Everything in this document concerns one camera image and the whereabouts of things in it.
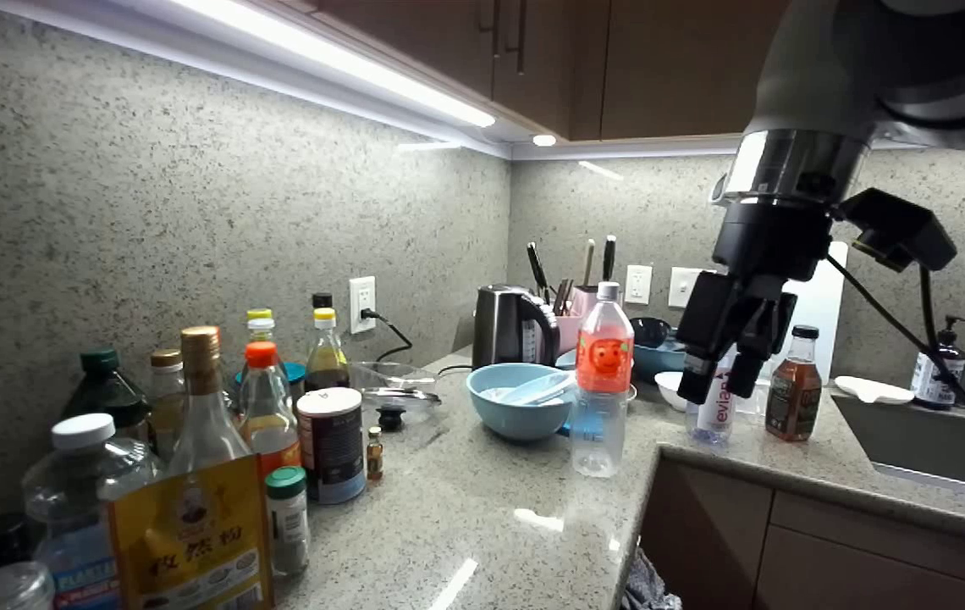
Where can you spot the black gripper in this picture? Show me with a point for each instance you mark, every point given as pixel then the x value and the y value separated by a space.
pixel 769 242

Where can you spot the brown lower cabinet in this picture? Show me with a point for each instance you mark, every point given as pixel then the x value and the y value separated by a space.
pixel 839 543

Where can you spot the short under-cabinet light strip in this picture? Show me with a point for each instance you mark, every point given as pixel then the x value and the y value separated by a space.
pixel 637 147

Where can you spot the long under-cabinet light strip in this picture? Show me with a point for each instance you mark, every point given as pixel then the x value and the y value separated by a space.
pixel 311 54

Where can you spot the evian water bottle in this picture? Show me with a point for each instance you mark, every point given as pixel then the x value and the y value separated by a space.
pixel 719 411

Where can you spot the white bowl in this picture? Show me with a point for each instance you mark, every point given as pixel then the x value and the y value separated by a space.
pixel 670 391

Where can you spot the amber juice bottle black cap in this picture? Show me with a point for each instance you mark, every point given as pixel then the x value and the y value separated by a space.
pixel 793 391

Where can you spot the large dark blue bowl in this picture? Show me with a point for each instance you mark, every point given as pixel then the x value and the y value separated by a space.
pixel 653 351

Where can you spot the clear bottle orange label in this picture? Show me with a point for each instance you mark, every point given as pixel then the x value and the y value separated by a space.
pixel 603 359

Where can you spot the pink white knife block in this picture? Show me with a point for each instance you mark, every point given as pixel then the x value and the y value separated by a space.
pixel 574 315

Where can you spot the soap dispenser black pump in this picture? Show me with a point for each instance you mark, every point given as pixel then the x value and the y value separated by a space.
pixel 935 375

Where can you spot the light blue bowl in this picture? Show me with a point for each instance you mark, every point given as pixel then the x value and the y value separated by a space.
pixel 520 408

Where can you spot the kitchen sink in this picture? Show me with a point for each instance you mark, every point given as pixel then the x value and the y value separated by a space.
pixel 932 434

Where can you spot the black electric kettle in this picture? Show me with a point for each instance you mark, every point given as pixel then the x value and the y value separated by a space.
pixel 513 328

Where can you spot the crumpled plastic bag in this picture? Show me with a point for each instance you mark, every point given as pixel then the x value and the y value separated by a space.
pixel 642 579

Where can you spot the glass lid black knob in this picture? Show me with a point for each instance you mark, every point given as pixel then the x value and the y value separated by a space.
pixel 389 414

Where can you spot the tiny brown spice bottle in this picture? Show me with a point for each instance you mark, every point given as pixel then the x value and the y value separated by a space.
pixel 373 455

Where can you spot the oil bottle yellow cap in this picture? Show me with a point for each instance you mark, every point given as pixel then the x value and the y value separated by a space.
pixel 325 351

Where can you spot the dark jar white lid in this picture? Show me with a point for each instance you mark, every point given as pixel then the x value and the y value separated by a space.
pixel 329 445

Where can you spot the orange cap sauce bottle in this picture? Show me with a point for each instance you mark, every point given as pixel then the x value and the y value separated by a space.
pixel 265 411

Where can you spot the small green cap jar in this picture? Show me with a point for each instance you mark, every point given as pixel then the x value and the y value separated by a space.
pixel 287 527

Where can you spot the dark bottle yellow cap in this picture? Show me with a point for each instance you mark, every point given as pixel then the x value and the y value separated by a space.
pixel 259 324

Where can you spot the yellow label glass bottle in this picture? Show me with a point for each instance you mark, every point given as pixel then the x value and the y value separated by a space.
pixel 196 529

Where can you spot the tall bottle tan cap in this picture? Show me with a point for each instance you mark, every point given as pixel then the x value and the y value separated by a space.
pixel 167 391

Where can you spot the dark bottle green cap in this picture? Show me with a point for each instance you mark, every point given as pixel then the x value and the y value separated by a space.
pixel 103 391

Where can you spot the clear jug white cap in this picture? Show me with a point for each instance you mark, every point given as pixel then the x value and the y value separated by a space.
pixel 76 487

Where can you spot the white wall outlet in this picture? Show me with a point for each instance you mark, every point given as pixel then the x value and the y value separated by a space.
pixel 682 281
pixel 637 281

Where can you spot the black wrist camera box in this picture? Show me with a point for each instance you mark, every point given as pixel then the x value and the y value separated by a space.
pixel 895 227

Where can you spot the brown corner wall cabinet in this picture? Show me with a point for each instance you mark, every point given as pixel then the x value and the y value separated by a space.
pixel 678 61

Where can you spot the wall outlet with plug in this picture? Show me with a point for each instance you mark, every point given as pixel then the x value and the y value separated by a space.
pixel 363 297

